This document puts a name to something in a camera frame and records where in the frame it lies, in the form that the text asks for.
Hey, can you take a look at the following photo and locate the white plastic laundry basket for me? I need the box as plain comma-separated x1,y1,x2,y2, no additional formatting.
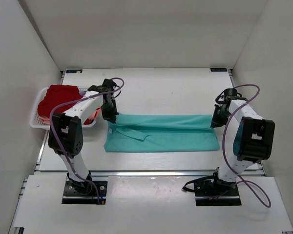
29,87,97,130

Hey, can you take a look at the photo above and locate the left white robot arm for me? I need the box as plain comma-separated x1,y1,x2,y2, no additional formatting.
48,78,125,195

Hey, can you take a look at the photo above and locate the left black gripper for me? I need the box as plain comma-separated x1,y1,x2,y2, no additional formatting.
101,98,119,124

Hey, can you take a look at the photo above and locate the purple cable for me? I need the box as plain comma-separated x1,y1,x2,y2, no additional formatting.
195,84,272,208
49,77,125,204

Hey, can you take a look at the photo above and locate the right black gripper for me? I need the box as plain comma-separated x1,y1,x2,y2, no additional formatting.
210,104,232,129

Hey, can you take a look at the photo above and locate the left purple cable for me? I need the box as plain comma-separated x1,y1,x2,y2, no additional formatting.
49,77,125,204

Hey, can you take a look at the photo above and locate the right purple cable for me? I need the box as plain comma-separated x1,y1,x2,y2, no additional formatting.
195,84,272,208

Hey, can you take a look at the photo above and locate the teal t shirt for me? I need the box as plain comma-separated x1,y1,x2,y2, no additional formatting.
104,114,220,153

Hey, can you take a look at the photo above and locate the aluminium rail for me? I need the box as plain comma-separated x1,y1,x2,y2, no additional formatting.
34,169,265,177

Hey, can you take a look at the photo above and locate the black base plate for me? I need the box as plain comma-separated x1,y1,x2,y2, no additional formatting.
62,180,108,205
194,180,242,206

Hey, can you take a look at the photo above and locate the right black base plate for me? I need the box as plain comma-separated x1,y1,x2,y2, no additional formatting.
194,180,242,206

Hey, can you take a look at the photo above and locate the red t shirt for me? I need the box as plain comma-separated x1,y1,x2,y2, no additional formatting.
38,85,83,118

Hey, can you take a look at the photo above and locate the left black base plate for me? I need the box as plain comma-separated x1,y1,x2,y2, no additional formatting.
62,180,108,205

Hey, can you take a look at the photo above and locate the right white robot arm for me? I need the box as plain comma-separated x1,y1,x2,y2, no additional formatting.
182,88,275,196

